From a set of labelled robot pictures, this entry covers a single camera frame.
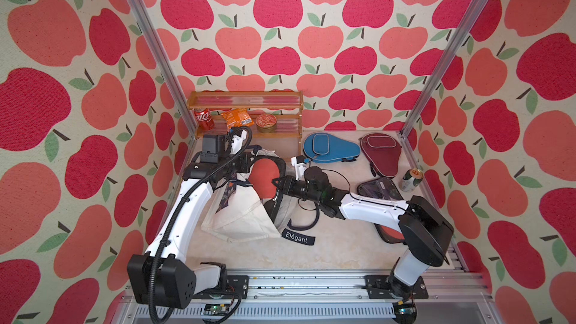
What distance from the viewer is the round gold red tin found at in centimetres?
101

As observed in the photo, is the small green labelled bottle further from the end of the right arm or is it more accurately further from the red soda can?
the red soda can

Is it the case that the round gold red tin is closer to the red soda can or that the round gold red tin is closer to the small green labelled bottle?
the red soda can

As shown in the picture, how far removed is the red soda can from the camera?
0.95 m

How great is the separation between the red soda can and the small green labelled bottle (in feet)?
2.95
